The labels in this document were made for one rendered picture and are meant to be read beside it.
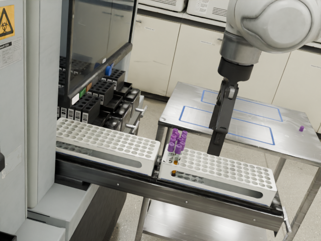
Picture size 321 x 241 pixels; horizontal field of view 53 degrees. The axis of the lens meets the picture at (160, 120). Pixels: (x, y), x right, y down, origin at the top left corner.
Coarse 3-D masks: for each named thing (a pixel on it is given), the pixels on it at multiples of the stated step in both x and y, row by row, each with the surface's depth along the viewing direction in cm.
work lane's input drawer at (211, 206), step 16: (64, 160) 84; (80, 160) 84; (160, 160) 90; (80, 176) 85; (96, 176) 84; (112, 176) 83; (128, 176) 83; (144, 176) 83; (128, 192) 85; (144, 192) 84; (160, 192) 83; (176, 192) 82; (192, 192) 83; (208, 192) 82; (192, 208) 83; (208, 208) 83; (224, 208) 82; (240, 208) 81; (256, 208) 81; (272, 208) 81; (256, 224) 82; (272, 224) 81; (288, 224) 86
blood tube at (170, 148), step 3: (171, 144) 80; (168, 147) 80; (171, 147) 79; (168, 150) 80; (171, 150) 80; (168, 153) 80; (171, 153) 80; (168, 156) 81; (171, 156) 81; (168, 159) 81; (168, 162) 81
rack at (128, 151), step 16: (64, 128) 88; (80, 128) 90; (96, 128) 91; (64, 144) 87; (80, 144) 83; (96, 144) 83; (112, 144) 84; (128, 144) 87; (144, 144) 89; (96, 160) 84; (112, 160) 88; (128, 160) 89; (144, 160) 82
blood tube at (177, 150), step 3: (177, 144) 80; (177, 147) 79; (180, 147) 79; (177, 150) 79; (180, 150) 79; (177, 153) 79; (174, 156) 81; (177, 156) 80; (174, 159) 81; (177, 159) 81; (174, 162) 81; (177, 162) 81; (171, 171) 83; (174, 171) 82; (171, 174) 83; (174, 174) 83
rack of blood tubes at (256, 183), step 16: (192, 160) 86; (208, 160) 86; (224, 160) 89; (160, 176) 83; (176, 176) 83; (192, 176) 84; (208, 176) 81; (224, 176) 82; (240, 176) 84; (256, 176) 83; (272, 176) 85; (224, 192) 82; (240, 192) 86; (256, 192) 87; (272, 192) 79
